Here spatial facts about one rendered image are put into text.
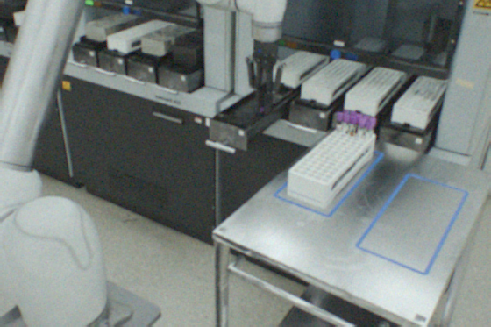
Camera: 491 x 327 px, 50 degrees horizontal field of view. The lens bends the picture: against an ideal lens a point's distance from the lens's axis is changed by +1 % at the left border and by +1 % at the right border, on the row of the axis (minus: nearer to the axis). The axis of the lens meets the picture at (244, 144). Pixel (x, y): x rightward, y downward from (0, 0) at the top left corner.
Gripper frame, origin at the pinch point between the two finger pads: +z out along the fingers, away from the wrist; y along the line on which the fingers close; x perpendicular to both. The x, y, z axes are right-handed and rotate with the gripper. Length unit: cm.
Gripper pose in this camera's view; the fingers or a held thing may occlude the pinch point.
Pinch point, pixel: (263, 102)
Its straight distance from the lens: 164.1
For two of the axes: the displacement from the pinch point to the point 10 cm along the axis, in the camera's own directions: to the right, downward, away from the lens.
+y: -8.6, -2.7, 4.4
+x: -5.2, 4.1, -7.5
